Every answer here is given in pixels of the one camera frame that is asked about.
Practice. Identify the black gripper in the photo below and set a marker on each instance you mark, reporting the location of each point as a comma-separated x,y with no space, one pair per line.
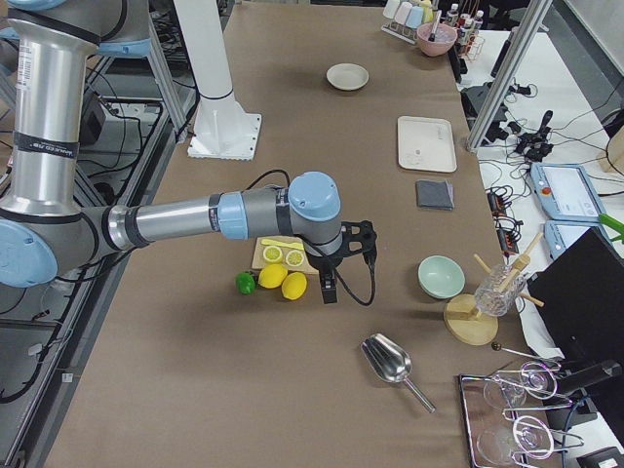
324,264

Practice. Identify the lemon half slice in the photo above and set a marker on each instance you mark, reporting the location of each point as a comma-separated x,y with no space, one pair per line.
272,254
295,258

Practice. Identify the yellow plastic knife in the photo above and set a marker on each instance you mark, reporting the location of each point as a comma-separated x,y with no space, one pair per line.
275,242

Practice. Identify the black tray with glasses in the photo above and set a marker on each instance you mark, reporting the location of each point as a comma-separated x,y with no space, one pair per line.
498,437

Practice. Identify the bamboo cutting board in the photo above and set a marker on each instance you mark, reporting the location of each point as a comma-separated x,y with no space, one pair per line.
287,251

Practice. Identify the grey folded cloth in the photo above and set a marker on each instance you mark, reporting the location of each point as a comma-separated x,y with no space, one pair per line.
434,194

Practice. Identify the metal scoop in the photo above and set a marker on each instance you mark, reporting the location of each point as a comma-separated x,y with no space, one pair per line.
392,364

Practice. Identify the black monitor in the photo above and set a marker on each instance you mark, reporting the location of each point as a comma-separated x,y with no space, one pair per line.
582,291

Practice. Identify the pink bowl with ice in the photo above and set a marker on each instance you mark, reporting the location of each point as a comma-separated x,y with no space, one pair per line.
445,38

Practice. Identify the pink cup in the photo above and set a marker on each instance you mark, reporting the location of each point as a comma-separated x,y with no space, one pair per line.
403,12

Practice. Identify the white cup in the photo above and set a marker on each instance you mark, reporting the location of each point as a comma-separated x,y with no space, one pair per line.
391,8

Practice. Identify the cream rabbit tray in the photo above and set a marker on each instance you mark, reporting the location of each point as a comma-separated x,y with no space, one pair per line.
426,144

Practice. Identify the aluminium frame post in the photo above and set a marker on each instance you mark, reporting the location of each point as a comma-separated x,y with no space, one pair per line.
532,19

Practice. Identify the beige round plate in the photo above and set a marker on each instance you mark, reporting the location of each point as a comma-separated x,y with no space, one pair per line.
347,76

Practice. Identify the mint green bowl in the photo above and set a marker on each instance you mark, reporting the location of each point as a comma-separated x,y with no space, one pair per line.
440,277

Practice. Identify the steel muddler tool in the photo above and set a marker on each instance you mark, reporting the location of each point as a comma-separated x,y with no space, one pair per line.
434,26

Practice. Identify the yellow cup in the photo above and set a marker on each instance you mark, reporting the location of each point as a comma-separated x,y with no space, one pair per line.
427,10

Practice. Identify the wooden mug tree stand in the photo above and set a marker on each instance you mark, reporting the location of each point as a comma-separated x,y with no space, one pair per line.
466,322

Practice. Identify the whole yellow lemon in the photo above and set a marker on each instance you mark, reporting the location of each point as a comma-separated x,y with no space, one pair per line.
272,275
294,286

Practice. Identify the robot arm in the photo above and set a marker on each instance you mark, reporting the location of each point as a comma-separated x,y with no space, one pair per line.
45,233

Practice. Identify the clear glass cup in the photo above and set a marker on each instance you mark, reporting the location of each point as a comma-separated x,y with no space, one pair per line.
494,300

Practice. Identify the white cup rack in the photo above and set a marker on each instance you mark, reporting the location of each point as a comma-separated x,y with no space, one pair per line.
399,31

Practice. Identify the green lime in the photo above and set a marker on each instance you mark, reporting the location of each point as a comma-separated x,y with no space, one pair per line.
245,282

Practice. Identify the blue cup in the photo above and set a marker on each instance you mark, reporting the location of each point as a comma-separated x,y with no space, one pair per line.
415,17

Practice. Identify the blue teach pendant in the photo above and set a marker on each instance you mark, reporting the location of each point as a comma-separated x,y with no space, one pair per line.
566,192
561,234

